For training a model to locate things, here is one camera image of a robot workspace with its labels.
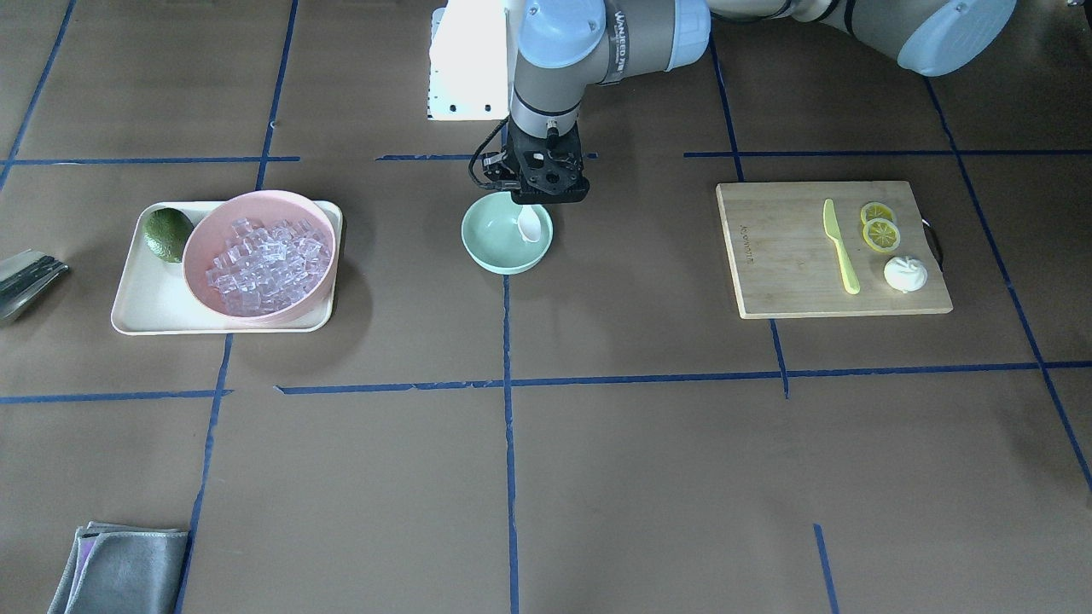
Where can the pink bowl of ice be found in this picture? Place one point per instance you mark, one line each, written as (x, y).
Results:
(263, 259)

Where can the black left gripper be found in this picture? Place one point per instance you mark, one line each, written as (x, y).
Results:
(497, 165)

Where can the white plastic spoon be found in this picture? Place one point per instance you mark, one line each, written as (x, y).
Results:
(529, 224)

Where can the lemon slice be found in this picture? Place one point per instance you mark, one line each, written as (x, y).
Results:
(875, 210)
(882, 235)

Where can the metal ice scoop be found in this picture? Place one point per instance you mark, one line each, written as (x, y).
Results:
(25, 277)

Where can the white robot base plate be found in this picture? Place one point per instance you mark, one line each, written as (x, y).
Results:
(472, 55)

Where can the bamboo cutting board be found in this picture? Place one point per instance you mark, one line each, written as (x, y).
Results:
(784, 266)

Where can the green lime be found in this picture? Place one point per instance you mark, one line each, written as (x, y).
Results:
(165, 232)

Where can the yellow plastic knife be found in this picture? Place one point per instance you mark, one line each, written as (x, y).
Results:
(832, 230)

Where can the white toy bun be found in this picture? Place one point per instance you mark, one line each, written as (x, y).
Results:
(905, 274)

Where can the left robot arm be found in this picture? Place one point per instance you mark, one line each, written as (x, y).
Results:
(564, 47)

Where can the beige tray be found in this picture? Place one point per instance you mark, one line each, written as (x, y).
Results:
(153, 296)

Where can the green bowl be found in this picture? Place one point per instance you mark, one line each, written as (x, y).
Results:
(491, 235)

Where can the grey folded cloth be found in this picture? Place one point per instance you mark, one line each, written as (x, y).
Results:
(117, 568)

